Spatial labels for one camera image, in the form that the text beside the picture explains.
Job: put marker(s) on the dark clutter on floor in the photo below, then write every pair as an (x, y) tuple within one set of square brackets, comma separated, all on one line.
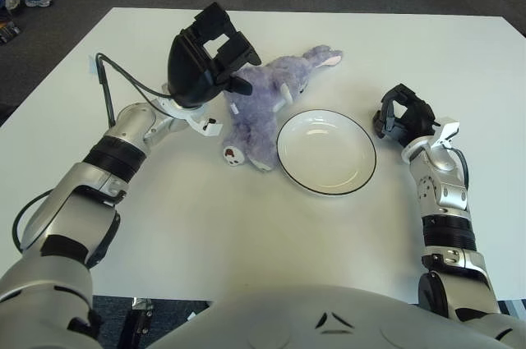
[(8, 33)]

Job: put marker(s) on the white plate with black rim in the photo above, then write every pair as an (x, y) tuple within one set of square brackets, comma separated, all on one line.
[(324, 152)]

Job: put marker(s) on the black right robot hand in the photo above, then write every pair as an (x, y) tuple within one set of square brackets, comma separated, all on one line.
[(415, 119)]

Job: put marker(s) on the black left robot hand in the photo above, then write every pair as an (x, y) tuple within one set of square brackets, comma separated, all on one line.
[(189, 74)]

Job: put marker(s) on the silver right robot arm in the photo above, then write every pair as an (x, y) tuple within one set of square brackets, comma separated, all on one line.
[(448, 197)]

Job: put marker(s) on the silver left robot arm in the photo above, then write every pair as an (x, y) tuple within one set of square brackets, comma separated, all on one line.
[(82, 185)]

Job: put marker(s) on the white table leg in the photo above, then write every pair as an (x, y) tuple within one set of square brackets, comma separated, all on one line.
[(518, 309)]

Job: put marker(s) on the purple plush rabbit doll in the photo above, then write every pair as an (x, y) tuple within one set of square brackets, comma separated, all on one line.
[(263, 106)]

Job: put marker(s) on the black robot stand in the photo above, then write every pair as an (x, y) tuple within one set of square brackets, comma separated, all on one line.
[(135, 324)]

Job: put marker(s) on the grey robot torso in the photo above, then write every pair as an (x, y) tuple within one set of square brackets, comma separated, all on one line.
[(287, 320)]

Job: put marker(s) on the white sneaker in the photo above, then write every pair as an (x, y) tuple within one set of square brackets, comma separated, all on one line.
[(39, 2), (12, 4)]

